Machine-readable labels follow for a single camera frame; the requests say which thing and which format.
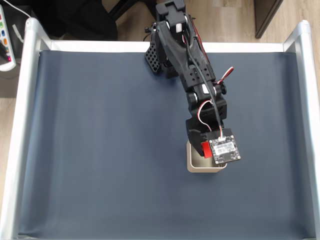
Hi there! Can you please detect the white power cable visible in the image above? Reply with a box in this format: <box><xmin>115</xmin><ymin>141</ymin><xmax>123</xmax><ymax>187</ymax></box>
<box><xmin>3</xmin><ymin>0</ymin><xmax>32</xmax><ymax>20</ymax></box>

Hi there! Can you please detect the dark wooden cabinet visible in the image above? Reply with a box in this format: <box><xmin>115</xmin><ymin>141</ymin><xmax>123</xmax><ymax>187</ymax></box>
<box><xmin>254</xmin><ymin>0</ymin><xmax>285</xmax><ymax>39</ymax></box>

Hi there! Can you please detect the beige square container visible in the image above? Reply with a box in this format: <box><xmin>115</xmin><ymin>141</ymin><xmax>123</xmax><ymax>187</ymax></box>
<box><xmin>186</xmin><ymin>139</ymin><xmax>228</xmax><ymax>174</ymax></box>

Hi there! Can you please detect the dark blue table mat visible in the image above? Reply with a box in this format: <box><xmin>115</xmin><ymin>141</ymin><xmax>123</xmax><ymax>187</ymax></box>
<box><xmin>18</xmin><ymin>49</ymin><xmax>315</xmax><ymax>238</ymax></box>

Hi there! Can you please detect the black camera cable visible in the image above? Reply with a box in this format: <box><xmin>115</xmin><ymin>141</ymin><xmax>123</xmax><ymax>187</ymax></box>
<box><xmin>183</xmin><ymin>14</ymin><xmax>226</xmax><ymax>141</ymax></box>

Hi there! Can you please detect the camera circuit board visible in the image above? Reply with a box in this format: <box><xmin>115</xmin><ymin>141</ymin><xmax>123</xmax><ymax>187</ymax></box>
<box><xmin>206</xmin><ymin>128</ymin><xmax>243</xmax><ymax>166</ymax></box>

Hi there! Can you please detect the red cube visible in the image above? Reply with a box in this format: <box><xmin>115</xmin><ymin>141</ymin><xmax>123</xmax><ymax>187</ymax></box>
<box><xmin>200</xmin><ymin>140</ymin><xmax>214</xmax><ymax>160</ymax></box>

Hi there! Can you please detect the red white servo cable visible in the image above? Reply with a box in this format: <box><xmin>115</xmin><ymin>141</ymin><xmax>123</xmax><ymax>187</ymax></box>
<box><xmin>198</xmin><ymin>99</ymin><xmax>215</xmax><ymax>132</ymax></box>
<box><xmin>215</xmin><ymin>66</ymin><xmax>235</xmax><ymax>87</ymax></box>

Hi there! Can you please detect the white power strip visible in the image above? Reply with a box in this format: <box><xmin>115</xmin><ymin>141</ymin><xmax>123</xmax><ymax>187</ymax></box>
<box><xmin>0</xmin><ymin>3</ymin><xmax>18</xmax><ymax>72</ymax></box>

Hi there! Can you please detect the silver white table frame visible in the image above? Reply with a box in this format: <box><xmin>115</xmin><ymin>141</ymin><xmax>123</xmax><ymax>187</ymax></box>
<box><xmin>0</xmin><ymin>18</ymin><xmax>320</xmax><ymax>240</ymax></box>

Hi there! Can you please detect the black chair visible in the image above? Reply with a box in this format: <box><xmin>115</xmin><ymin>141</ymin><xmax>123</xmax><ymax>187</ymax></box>
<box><xmin>29</xmin><ymin>0</ymin><xmax>156</xmax><ymax>41</ymax></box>

